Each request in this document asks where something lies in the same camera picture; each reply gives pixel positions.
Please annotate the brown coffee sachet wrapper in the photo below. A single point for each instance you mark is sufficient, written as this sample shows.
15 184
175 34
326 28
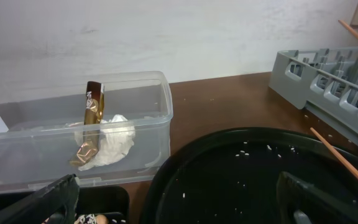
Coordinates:
93 115

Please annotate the rectangular black tray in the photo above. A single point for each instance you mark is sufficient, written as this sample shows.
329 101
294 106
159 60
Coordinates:
111 201

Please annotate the round black tray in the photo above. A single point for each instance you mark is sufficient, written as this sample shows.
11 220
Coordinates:
230 177

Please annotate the clear plastic waste bin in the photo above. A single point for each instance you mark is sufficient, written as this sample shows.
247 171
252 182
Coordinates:
45 121

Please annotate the white tissue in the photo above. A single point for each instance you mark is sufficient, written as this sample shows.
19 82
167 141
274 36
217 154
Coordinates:
114 145

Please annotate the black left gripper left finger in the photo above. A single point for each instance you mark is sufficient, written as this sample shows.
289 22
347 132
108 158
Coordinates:
56 203

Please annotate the food scraps peanuts and rice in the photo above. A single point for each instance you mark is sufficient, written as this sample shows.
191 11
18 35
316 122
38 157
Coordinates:
98 219

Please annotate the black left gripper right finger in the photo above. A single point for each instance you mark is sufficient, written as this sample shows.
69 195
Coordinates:
302 202

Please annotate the grey plastic dishwasher rack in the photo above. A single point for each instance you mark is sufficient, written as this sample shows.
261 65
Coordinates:
325 81

